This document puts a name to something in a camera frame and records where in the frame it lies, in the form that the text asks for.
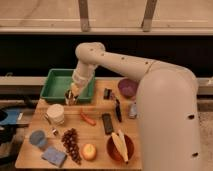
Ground small metal cup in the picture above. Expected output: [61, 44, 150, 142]
[65, 90, 77, 105]

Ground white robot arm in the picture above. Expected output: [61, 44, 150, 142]
[71, 42, 201, 171]

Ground green plastic tray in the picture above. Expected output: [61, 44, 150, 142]
[40, 69, 95, 104]

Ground white stacked cups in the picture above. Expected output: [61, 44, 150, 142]
[46, 104, 64, 125]

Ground orange carrot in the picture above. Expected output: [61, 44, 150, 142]
[80, 112, 96, 126]

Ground small dark block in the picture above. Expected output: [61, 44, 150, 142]
[103, 88, 112, 99]

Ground black remote block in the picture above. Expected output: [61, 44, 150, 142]
[102, 113, 114, 135]

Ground bunch of dark grapes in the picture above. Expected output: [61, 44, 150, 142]
[61, 128, 81, 165]

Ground purple bowl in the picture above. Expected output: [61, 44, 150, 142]
[118, 78, 138, 98]

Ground crumpled blue cloth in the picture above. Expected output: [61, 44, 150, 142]
[128, 102, 137, 119]

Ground yellow apple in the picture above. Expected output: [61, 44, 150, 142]
[81, 144, 97, 161]

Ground yellow corn cob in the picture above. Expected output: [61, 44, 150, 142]
[111, 130, 129, 163]

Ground brown red bowl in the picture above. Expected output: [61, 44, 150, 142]
[106, 135, 134, 163]

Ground blue sponge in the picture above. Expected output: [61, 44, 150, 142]
[42, 146, 67, 167]

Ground black handled knife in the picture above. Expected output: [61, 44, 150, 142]
[112, 95, 122, 122]

